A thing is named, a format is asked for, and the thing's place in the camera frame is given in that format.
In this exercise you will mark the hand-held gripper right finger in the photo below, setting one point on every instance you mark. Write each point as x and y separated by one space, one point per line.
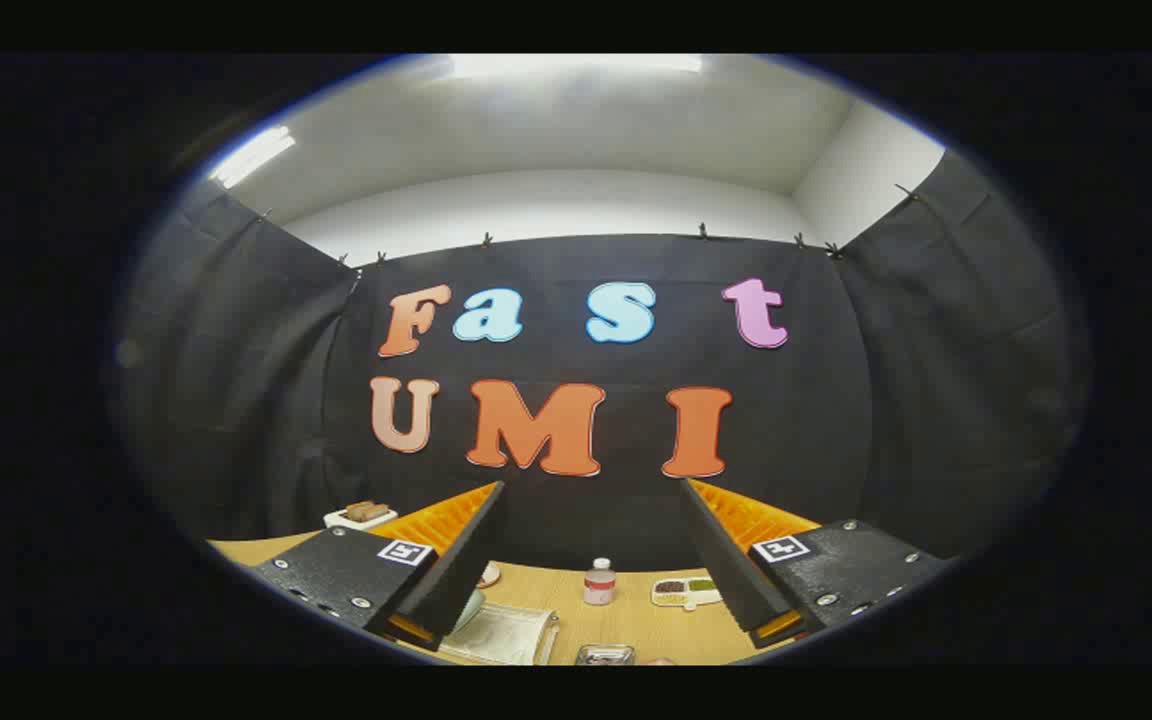
721 570

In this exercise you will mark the clear bottle with red label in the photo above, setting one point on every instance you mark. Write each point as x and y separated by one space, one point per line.
599 585

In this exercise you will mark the light green plate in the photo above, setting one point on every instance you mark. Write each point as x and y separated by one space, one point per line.
471 608

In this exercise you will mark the ceiling light panel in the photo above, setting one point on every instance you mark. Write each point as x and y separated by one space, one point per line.
576 65
251 157

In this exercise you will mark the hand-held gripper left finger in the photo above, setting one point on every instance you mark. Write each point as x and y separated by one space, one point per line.
466 570

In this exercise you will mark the toast slices in toaster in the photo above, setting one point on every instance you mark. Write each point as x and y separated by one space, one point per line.
366 510

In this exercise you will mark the white toaster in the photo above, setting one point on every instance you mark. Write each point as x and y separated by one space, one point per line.
351 520

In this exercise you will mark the beige oval dish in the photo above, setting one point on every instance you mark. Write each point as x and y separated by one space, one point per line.
489 576

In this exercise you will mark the white divided tray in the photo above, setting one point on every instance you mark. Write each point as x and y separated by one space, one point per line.
688 598

